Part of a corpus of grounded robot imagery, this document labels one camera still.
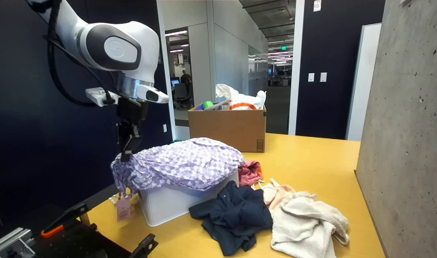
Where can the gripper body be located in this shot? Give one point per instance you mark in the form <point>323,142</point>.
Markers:
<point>132,109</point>

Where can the purple checkered cloth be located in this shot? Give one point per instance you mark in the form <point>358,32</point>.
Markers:
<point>189,161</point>

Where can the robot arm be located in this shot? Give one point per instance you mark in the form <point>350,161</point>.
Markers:
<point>96,43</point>

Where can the white ribbed basket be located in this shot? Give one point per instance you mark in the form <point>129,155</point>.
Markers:
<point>168,204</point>

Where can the red pink cloth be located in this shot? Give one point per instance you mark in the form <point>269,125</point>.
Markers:
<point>248,172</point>

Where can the dark blue cloth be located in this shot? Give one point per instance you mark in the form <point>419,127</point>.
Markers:
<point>236,218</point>

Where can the pale pink cloth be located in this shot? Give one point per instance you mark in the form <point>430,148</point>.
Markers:
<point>275,195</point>

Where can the office chair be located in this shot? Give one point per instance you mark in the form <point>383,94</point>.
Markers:
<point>181,95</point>

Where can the person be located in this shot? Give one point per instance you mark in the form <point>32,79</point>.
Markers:
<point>185,79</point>

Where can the green ball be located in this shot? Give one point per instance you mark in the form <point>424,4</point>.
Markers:
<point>208,104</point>

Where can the cardboard box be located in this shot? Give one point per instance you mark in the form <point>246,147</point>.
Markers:
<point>225,129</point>

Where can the pink paper tag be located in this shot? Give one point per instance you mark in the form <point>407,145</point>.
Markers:
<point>123,209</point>

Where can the white plastic bag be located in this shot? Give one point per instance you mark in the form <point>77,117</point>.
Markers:
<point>240,96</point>

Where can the black clamp with orange grip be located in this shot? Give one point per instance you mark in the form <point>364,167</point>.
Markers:
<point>66,218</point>

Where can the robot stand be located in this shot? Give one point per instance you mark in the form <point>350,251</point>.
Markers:
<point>75,243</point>

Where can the white terry towel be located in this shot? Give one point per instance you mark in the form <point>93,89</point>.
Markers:
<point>308,225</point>

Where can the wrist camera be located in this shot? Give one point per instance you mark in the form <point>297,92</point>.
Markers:
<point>96,96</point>

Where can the white wall switch plate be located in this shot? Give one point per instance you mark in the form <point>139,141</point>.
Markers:
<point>323,77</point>
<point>311,77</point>

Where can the white wall device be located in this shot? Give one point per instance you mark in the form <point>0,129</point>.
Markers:
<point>317,5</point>

